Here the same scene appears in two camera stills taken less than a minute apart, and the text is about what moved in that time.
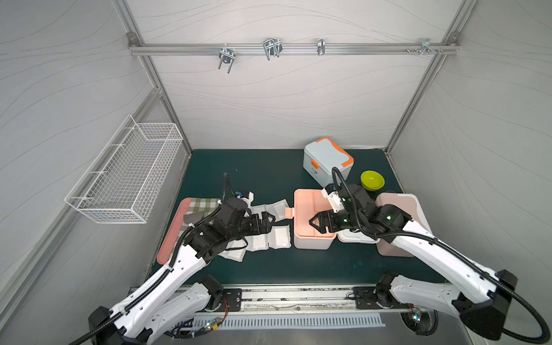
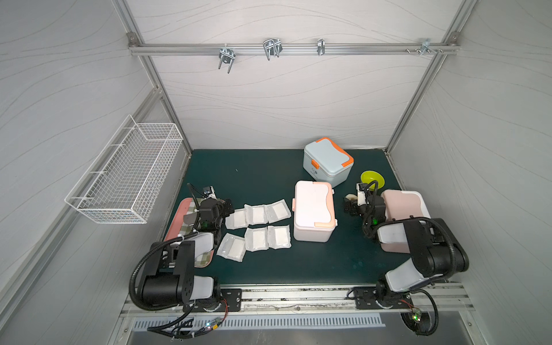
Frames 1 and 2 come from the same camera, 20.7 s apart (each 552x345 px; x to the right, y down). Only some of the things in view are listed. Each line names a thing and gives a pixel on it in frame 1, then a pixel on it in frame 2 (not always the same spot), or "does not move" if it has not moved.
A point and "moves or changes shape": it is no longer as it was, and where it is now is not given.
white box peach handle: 307,203 moves or changes shape
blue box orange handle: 320,157 does not move
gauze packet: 257,242 does not move
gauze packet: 279,236 does not move
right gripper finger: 323,218 to 351,206
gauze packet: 277,209 does not move
